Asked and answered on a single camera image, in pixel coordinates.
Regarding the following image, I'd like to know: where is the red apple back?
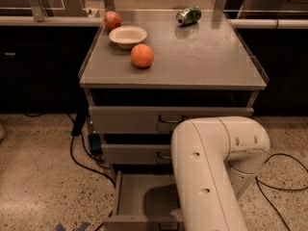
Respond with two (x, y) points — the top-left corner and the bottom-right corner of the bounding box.
(104, 11), (121, 31)

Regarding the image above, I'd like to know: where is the white shallow bowl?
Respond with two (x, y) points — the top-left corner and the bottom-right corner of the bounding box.
(109, 26), (147, 49)

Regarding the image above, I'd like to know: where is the orange fruit front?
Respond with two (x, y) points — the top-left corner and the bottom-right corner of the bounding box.
(131, 43), (154, 67)

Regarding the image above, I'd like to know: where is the green soda can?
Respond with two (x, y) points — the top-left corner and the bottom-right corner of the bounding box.
(176, 6), (202, 26)

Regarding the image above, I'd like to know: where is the grey top drawer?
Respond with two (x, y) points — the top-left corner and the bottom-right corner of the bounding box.
(89, 106), (253, 134)

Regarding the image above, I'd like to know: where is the grey middle drawer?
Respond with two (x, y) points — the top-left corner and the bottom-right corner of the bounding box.
(102, 144), (171, 165)

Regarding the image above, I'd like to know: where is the black floor cable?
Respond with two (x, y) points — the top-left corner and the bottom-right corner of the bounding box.
(255, 153), (308, 231)
(66, 113), (116, 189)

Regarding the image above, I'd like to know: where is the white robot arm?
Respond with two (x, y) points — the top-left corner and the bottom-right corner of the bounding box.
(171, 116), (270, 231)

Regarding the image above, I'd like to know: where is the black floor cable left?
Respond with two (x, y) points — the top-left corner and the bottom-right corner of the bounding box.
(66, 113), (116, 189)

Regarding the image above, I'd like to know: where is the grey drawer cabinet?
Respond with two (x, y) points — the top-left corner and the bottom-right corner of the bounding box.
(78, 9), (270, 181)

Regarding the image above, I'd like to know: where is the grey bottom drawer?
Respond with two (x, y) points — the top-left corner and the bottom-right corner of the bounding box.
(104, 171), (185, 231)

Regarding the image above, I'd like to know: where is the grey counter rail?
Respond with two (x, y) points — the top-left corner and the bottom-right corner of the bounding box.
(0, 16), (308, 30)

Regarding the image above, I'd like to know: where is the black floor cable right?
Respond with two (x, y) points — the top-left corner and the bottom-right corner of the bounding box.
(255, 153), (308, 231)

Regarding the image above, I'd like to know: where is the grey drawer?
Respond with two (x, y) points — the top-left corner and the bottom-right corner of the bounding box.
(104, 171), (185, 231)
(102, 144), (171, 165)
(89, 106), (253, 134)

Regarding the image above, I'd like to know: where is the blue power box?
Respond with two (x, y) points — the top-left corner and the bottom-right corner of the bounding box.
(89, 134), (102, 156)

